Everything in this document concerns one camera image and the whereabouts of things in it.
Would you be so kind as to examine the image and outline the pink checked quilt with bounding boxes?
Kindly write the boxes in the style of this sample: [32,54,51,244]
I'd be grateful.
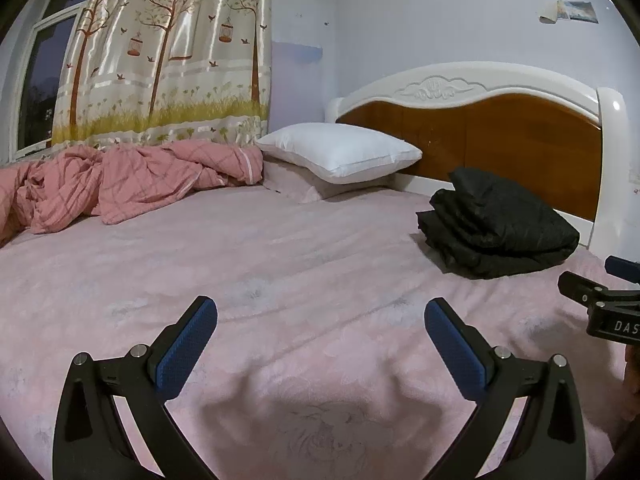
[0,141,265,249]

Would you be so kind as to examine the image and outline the person's right hand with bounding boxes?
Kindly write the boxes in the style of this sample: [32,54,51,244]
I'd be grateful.
[620,344,640,425]

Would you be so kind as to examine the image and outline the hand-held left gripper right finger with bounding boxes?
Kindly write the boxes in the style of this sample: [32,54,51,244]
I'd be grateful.
[424,297,587,480]

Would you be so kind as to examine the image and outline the bed with pink sheet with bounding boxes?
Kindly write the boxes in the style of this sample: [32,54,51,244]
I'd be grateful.
[0,175,640,480]

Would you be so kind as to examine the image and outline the white pillow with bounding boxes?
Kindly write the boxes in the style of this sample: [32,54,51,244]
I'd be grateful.
[255,122,424,185]

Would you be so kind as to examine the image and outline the wall poster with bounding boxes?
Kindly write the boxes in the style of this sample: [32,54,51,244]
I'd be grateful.
[538,0,600,25]

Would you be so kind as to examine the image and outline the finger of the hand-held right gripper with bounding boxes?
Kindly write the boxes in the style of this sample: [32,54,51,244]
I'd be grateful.
[604,255,640,284]
[558,270,609,307]

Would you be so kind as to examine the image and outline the black long coat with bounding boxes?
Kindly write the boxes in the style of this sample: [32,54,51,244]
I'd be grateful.
[416,166,581,279]

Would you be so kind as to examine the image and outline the white framed window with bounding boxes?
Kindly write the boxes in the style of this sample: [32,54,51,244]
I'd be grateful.
[9,0,117,160]

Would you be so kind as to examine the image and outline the white and wooden headboard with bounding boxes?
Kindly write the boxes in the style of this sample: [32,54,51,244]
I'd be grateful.
[325,61,632,252]

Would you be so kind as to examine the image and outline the pink pillow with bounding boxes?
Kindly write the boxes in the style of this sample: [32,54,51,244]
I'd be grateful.
[262,156,397,205]

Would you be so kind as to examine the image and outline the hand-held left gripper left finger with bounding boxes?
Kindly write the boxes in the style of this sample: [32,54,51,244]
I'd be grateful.
[51,295,219,480]

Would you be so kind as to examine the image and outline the tree print curtain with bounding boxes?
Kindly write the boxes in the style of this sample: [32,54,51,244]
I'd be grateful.
[51,0,274,152]

